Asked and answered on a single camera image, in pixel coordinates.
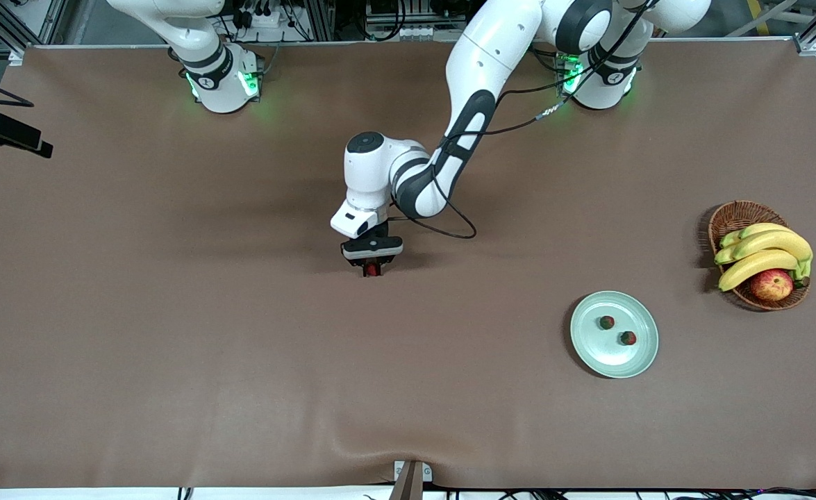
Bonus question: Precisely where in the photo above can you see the light green round plate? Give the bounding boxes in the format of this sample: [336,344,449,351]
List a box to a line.
[570,290,659,379]

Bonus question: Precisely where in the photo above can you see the brown table mat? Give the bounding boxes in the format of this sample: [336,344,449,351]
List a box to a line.
[0,42,816,490]

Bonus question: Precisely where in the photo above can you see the white power strip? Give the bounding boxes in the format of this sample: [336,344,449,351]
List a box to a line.
[238,7,290,30]

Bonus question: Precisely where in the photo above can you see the brown wicker basket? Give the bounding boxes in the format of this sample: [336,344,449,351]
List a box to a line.
[708,201,811,312]

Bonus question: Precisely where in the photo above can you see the red yellow apple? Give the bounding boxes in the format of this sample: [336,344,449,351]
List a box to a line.
[749,269,795,303]

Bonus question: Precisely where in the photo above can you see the yellow banana bunch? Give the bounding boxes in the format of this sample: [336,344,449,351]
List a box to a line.
[714,222,814,292]

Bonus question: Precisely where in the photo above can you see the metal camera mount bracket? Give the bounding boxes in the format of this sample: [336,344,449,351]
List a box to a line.
[388,460,433,500]

